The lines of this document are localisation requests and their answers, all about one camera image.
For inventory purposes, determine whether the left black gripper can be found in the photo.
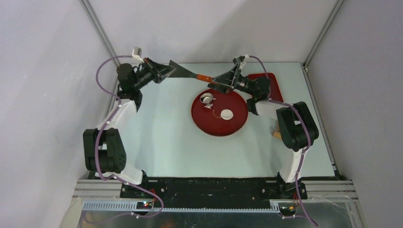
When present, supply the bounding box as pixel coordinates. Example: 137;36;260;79
133;58;176;90

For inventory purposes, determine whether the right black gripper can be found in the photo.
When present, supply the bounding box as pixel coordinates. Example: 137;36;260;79
207;63;255;96

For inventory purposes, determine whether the metal scraper red handle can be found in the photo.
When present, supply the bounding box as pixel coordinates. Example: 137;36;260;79
168;60;213;83

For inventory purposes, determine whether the round red plate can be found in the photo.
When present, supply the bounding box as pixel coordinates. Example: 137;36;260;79
191;89;249;137

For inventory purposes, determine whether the white dough ball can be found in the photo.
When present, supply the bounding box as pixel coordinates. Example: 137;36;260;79
220;109;234;121

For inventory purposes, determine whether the rectangular red tray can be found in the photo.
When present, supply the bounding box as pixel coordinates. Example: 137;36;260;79
247;73;284;102

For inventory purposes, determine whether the wooden double-ended roller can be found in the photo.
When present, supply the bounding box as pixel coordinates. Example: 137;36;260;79
271;129;282;140

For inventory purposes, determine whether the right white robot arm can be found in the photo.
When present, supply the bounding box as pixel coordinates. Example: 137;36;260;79
207;55;318;199

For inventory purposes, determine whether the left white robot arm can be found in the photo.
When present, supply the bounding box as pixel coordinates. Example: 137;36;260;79
83;58;176;198

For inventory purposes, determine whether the white dough scrap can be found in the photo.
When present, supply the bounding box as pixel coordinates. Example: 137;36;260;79
204;98;216;109

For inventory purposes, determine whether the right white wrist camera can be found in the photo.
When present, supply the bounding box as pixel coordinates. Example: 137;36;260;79
239;55;249;69

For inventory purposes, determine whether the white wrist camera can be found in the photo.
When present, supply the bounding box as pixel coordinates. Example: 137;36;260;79
239;55;249;69
132;47;144;64

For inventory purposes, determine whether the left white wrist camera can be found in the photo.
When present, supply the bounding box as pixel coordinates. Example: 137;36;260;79
132;47;144;64

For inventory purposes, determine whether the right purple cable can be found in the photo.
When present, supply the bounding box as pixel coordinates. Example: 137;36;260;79
249;55;318;227

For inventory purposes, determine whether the purple cable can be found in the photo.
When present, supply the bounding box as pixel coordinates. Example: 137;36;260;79
249;55;318;227
94;55;164;219

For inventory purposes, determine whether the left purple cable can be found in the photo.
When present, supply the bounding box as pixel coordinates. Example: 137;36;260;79
94;55;164;219

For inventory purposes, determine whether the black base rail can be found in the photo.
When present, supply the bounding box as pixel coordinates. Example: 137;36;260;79
120;177;307;210

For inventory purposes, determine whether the aluminium frame front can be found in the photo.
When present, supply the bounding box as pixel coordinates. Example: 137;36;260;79
73;178;358;213

